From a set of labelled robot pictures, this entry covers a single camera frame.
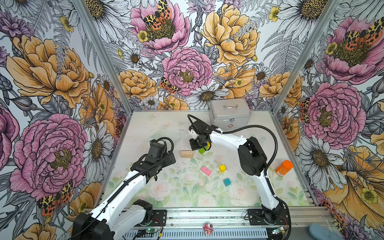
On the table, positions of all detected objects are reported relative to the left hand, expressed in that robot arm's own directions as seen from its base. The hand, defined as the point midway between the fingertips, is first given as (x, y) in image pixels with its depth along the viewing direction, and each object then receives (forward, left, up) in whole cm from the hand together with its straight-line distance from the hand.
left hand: (166, 162), depth 83 cm
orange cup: (-4, -64, -1) cm, 64 cm away
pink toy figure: (-30, -21, -5) cm, 37 cm away
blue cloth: (-32, -72, -6) cm, 79 cm away
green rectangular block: (+12, -21, -9) cm, 26 cm away
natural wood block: (+9, -11, -8) cm, 16 cm away
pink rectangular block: (-1, -22, -9) cm, 24 cm away
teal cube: (-8, -34, -9) cm, 36 cm away
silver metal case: (+32, -40, +3) cm, 52 cm away
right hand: (+11, -15, -6) cm, 20 cm away
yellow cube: (0, -32, -8) cm, 33 cm away
